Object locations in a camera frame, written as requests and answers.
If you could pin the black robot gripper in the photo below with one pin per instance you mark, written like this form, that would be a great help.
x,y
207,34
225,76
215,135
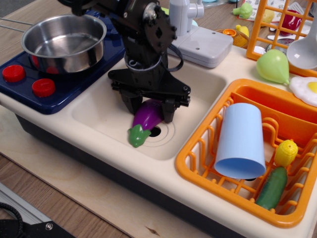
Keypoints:
x,y
156,82

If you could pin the purple toy eggplant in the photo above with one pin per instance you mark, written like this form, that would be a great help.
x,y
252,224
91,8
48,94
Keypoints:
x,y
145,119

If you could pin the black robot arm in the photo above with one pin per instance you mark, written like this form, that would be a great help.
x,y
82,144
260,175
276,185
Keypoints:
x,y
147,35

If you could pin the stainless steel pan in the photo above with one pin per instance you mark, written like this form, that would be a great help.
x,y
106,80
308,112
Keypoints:
x,y
65,44

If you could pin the grey toy faucet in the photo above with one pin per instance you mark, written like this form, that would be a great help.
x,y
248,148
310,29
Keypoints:
x,y
197,44

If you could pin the light blue plastic cup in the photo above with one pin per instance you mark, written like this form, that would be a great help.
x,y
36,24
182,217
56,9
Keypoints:
x,y
240,150

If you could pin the beige toy sink unit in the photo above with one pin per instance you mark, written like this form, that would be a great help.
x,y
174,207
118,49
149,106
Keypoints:
x,y
96,122

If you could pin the red stove knob right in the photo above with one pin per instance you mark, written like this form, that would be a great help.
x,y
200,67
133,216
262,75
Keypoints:
x,y
43,87

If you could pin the red stove knob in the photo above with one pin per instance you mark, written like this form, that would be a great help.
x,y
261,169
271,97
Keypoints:
x,y
13,73
43,87

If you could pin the orange toy strainer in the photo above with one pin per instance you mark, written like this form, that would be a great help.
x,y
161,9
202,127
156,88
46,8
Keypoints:
x,y
239,38

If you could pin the orange dish drainer basket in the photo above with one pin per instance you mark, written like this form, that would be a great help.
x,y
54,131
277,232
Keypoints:
x,y
284,117

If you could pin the yellow toy piece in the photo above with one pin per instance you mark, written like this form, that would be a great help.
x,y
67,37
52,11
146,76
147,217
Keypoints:
x,y
243,29

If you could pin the green toy pear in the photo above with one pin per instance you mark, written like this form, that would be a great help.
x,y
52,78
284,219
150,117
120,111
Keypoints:
x,y
274,66

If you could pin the green toy broccoli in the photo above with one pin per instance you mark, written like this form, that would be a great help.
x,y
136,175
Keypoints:
x,y
244,11

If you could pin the blue toy stove top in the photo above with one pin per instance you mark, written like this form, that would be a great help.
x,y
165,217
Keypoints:
x,y
67,86

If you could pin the red stove knob left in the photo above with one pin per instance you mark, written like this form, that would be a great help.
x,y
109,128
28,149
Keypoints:
x,y
13,73

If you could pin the yellow toy corn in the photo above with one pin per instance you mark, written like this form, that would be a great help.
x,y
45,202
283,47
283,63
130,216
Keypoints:
x,y
285,153

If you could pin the green toy cucumber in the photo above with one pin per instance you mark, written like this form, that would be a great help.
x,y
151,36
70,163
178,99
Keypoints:
x,y
273,189

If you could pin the orange plastic rack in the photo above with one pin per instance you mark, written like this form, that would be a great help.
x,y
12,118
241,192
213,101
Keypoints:
x,y
267,33

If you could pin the toy fried egg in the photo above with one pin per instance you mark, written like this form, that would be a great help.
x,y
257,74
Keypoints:
x,y
305,88

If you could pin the grey plastic ladle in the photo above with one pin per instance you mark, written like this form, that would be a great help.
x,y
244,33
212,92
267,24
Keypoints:
x,y
302,53

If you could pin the red toy vegetable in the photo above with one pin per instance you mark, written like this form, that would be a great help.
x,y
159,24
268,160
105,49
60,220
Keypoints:
x,y
291,22

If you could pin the black mount plate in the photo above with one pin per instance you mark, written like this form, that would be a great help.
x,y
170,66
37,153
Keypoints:
x,y
45,230

